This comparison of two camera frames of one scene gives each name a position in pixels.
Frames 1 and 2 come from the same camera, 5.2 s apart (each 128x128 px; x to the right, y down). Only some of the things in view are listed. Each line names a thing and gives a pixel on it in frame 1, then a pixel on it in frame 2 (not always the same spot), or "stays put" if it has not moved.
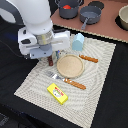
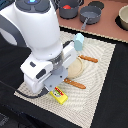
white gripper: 41,46 -> 40,74
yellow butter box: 55,91 stays put
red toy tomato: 67,7 stays put
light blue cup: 78,42 stays put
